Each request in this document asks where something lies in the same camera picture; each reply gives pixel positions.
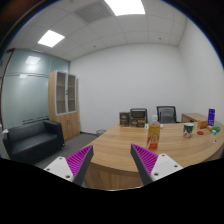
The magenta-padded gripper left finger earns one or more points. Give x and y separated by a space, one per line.
63 168

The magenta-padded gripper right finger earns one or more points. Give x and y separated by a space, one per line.
163 166

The orange-labelled drink bottle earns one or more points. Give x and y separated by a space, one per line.
153 136

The black leather sofa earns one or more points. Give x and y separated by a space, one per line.
33 141

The green and white mug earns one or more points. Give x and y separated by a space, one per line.
188 130

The wooden glass-door shelf cabinet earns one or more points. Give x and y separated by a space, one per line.
62 123

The black mesh office chair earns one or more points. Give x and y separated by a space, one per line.
167 115

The wooden side desk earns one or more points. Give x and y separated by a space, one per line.
190 117

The dark grey office chair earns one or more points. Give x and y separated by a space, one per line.
138 113

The green flat packet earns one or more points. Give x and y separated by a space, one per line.
217 128

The purple standing pouch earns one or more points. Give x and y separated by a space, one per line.
211 116

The square ceiling light panel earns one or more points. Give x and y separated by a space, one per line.
51 38
125 6

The ceiling air vent grille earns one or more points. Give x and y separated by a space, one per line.
93 11

